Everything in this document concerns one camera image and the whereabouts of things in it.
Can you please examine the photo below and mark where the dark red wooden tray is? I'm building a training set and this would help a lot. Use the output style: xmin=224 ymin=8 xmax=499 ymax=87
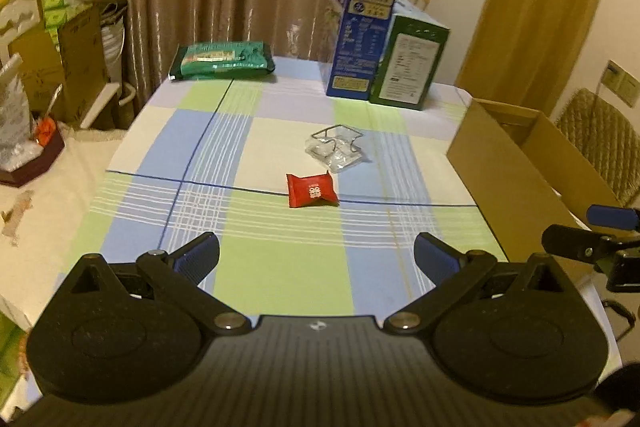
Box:
xmin=1 ymin=117 xmax=65 ymax=187

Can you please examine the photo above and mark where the open brown cardboard box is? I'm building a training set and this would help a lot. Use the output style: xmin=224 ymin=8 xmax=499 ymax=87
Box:
xmin=447 ymin=98 xmax=620 ymax=262

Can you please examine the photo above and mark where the quilted beige chair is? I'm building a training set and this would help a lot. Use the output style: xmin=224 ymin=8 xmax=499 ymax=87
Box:
xmin=555 ymin=88 xmax=640 ymax=207

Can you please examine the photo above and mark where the wall switch plate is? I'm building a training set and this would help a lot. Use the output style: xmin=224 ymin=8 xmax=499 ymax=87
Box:
xmin=601 ymin=61 xmax=640 ymax=107

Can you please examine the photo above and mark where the tall blue carton box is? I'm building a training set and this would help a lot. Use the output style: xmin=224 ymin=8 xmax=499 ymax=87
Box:
xmin=320 ymin=0 xmax=395 ymax=100

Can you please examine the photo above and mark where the red candy packet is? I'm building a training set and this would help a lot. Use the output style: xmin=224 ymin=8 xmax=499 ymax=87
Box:
xmin=286 ymin=172 xmax=338 ymax=208

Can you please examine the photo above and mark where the clear plastic tray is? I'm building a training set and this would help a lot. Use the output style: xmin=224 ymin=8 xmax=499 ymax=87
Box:
xmin=305 ymin=124 xmax=363 ymax=173

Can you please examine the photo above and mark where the green wet wipes pack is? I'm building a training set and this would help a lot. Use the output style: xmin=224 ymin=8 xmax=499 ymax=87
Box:
xmin=168 ymin=41 xmax=276 ymax=81

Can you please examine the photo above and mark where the clear plastic bag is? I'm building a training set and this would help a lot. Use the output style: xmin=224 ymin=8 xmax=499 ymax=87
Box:
xmin=0 ymin=53 xmax=35 ymax=152

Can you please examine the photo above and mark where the checked blue green tablecloth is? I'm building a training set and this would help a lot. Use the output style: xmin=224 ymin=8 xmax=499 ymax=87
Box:
xmin=64 ymin=58 xmax=501 ymax=319

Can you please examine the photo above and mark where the brown cardboard box on side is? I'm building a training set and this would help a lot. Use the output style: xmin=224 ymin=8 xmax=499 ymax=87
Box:
xmin=9 ymin=6 xmax=108 ymax=127

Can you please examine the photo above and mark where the green carton box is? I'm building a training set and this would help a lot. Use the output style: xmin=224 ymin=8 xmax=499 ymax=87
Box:
xmin=369 ymin=0 xmax=450 ymax=110

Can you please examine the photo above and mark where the golden yellow curtain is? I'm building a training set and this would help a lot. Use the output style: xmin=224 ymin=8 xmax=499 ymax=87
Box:
xmin=457 ymin=0 xmax=600 ymax=114

